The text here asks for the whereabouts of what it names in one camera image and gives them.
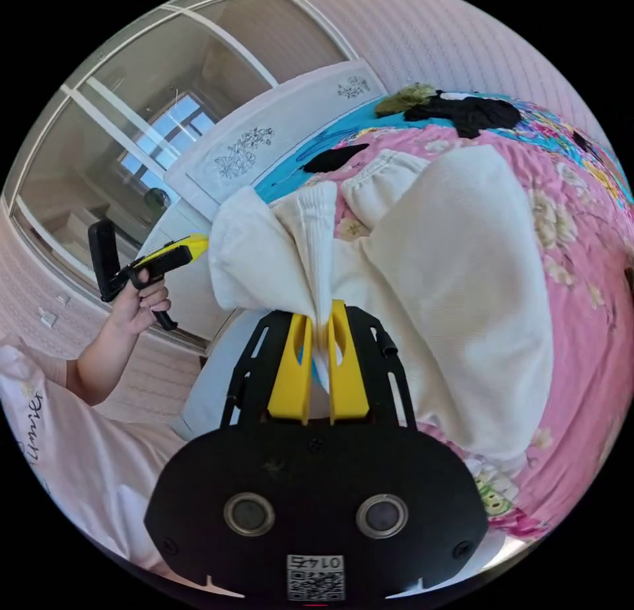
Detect person's body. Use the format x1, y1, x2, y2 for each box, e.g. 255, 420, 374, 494
0, 332, 199, 574

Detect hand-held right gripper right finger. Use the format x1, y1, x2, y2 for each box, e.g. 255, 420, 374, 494
327, 298, 370, 426

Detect bed with pink floral sheet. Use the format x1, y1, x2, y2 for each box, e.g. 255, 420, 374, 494
163, 59, 634, 571

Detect black garment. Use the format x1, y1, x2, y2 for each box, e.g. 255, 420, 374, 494
300, 143, 370, 175

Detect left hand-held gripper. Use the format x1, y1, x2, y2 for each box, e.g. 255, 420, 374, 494
114, 233, 210, 331

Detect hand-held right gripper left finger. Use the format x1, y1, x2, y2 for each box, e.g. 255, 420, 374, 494
267, 313, 314, 426

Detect pile of clothes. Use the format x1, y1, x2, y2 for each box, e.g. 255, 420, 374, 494
374, 82, 524, 139

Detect person's left forearm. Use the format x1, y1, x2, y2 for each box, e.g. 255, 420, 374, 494
65, 322, 139, 407

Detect person's left hand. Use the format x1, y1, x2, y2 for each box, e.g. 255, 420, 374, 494
105, 267, 172, 337

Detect white long pants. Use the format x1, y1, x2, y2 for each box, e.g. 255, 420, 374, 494
207, 144, 555, 466

